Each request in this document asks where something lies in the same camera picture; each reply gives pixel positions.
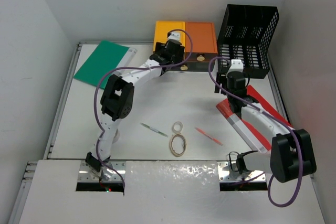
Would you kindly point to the white foam front board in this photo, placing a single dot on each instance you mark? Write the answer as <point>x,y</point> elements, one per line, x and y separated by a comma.
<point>157,192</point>

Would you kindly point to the yellow drawer box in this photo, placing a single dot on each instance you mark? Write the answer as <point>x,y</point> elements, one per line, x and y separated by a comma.
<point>163,27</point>

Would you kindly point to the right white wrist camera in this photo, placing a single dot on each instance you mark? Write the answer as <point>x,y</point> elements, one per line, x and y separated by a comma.
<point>236,65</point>

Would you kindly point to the metal base plate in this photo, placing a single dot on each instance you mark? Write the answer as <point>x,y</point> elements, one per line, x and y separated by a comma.
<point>107,174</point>
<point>227,175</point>

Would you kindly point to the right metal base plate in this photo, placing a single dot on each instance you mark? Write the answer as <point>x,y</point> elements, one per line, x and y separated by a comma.
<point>227,175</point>

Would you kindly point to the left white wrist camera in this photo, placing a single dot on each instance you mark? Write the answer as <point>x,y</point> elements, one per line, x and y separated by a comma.
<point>174,35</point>

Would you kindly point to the transparent grey drawer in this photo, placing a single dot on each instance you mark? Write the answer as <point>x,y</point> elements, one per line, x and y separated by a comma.
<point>197,66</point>
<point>182,67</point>

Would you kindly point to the green white pen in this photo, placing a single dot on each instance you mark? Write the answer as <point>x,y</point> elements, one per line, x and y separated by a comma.
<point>154,130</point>

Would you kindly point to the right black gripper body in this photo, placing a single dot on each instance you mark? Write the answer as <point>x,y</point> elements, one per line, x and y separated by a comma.
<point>227,90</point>

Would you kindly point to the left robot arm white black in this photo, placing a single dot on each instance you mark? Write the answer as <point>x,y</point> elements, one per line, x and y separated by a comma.
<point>117,98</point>

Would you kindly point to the orange red pen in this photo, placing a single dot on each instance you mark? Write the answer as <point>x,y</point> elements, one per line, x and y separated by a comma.
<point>208,136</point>

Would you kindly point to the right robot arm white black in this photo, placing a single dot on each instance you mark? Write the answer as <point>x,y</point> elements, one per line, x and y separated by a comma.
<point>276,147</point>

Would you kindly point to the small white tape roll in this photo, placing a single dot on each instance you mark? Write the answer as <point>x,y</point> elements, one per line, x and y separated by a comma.
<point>177,127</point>

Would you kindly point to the wide clear tape roll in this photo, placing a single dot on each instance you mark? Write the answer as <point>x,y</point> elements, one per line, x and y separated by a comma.
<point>116,137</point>

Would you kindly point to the black mesh file rack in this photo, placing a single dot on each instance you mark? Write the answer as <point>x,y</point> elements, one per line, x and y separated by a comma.
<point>246,33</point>

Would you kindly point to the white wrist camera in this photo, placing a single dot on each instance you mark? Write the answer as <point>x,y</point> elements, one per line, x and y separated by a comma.
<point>174,35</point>
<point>236,65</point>

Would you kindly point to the red clip file folder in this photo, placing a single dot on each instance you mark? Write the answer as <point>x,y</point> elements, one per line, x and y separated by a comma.
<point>256,129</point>

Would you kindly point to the orange drawer box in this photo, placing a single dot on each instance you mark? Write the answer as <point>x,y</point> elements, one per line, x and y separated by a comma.
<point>204,41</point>

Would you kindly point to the green clip file folder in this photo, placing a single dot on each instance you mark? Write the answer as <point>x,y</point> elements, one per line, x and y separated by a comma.
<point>105,57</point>

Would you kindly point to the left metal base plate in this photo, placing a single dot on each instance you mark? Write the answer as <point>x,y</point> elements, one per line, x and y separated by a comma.
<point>107,174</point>

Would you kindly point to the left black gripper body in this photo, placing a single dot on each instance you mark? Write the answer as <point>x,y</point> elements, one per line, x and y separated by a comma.
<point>159,46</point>

